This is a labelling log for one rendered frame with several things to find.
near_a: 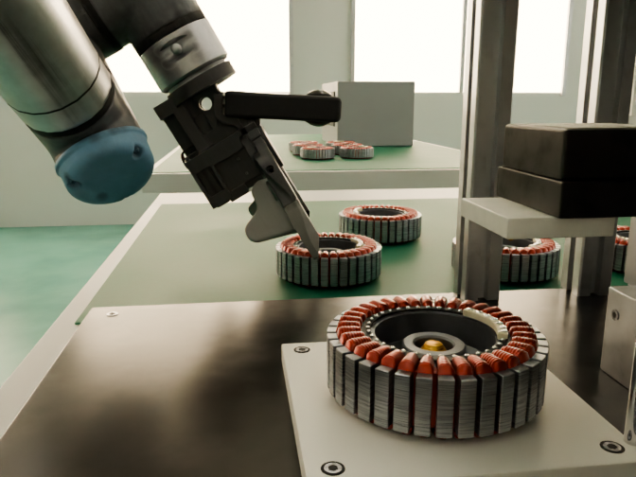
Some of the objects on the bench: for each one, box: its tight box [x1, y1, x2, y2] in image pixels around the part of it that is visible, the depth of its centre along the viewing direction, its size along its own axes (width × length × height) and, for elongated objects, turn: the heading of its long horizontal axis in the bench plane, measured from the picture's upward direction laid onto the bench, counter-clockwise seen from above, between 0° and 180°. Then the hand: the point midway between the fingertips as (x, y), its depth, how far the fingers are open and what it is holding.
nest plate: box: [281, 342, 636, 477], centre depth 33 cm, size 15×15×1 cm
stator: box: [275, 232, 381, 289], centre depth 65 cm, size 11×11×4 cm
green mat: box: [75, 198, 631, 325], centre depth 87 cm, size 94×61×1 cm, turn 97°
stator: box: [339, 204, 422, 245], centre depth 83 cm, size 11×11×4 cm
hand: (318, 238), depth 64 cm, fingers open, 14 cm apart
